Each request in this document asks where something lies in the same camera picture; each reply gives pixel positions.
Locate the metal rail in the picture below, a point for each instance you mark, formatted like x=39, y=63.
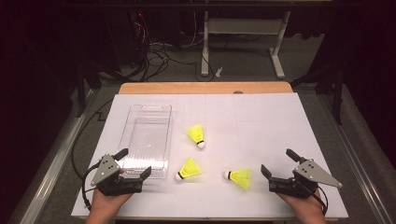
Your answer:
x=53, y=165
x=351, y=149

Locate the clear plastic box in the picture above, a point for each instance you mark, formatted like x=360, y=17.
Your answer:
x=146, y=137

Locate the black stand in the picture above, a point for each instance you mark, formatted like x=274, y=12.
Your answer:
x=337, y=99
x=81, y=93

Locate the person's left hand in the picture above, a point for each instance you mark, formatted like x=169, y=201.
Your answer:
x=106, y=202

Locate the white sheet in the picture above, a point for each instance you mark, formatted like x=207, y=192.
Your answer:
x=264, y=124

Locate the small white object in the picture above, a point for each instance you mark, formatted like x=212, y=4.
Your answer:
x=219, y=72

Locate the round grey table grommet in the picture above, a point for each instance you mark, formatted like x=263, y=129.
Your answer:
x=238, y=92

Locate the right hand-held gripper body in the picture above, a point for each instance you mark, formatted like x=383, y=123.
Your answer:
x=311, y=171

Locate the person's right hand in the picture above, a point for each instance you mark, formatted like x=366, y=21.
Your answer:
x=306, y=207

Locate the white metal desk frame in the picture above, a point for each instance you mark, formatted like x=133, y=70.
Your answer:
x=243, y=26

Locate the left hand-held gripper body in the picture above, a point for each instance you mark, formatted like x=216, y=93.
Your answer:
x=104, y=171

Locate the yellow shuttlecock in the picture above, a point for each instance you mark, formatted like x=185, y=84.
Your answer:
x=241, y=178
x=196, y=133
x=190, y=169

